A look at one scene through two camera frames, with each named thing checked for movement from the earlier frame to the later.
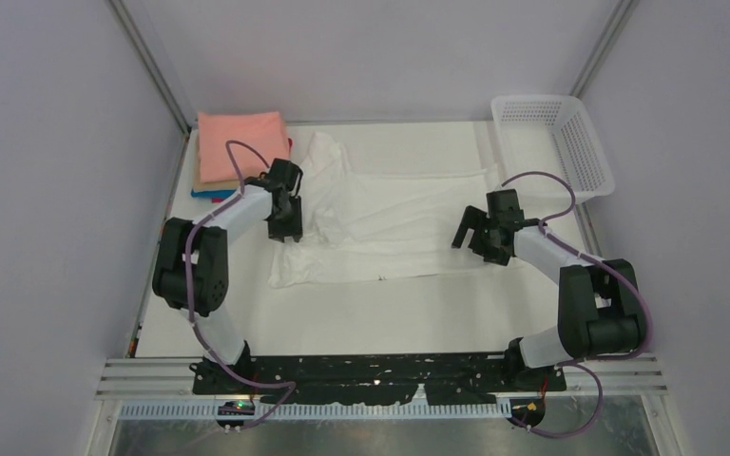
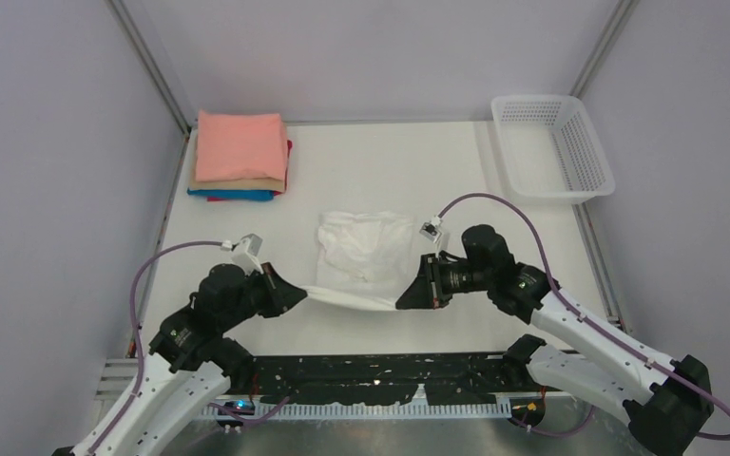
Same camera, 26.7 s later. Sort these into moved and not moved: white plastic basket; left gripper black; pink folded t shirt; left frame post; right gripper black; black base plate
Moved: right gripper black; left gripper black
Not moved: pink folded t shirt; black base plate; left frame post; white plastic basket
